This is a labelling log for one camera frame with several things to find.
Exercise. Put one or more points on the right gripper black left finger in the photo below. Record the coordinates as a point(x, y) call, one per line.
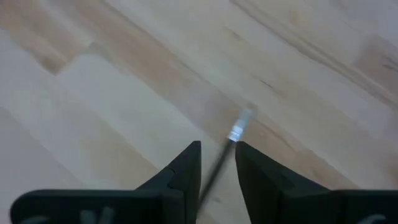
point(174, 202)

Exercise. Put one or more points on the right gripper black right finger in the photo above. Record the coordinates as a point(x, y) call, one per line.
point(280, 199)

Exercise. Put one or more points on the thin black makeup brush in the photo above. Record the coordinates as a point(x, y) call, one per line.
point(238, 129)

